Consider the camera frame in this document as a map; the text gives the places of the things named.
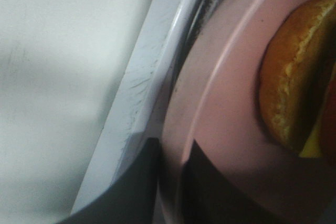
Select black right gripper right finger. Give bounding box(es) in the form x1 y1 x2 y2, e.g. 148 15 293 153
181 141 284 223

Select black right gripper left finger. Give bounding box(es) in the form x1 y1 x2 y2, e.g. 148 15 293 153
60 138 161 224

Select pink round plate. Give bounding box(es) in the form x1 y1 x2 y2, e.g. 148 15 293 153
160 0 335 223

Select toy burger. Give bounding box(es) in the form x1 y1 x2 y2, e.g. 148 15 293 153
259 0 335 154

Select white microwave oven body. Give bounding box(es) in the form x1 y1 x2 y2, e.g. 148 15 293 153
71 0 197 214

